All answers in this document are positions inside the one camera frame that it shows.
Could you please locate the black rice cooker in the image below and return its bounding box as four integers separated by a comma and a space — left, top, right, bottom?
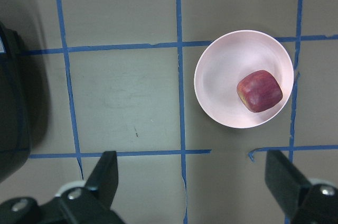
0, 21, 51, 184

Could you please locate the pink plate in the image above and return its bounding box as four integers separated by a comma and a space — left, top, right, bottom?
194, 30, 295, 129

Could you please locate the red apple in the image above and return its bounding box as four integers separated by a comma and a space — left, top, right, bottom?
236, 70, 283, 113

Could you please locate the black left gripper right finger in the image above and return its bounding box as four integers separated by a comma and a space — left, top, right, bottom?
265, 150, 312, 218

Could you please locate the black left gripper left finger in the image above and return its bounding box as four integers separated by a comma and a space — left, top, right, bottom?
84, 151, 118, 212

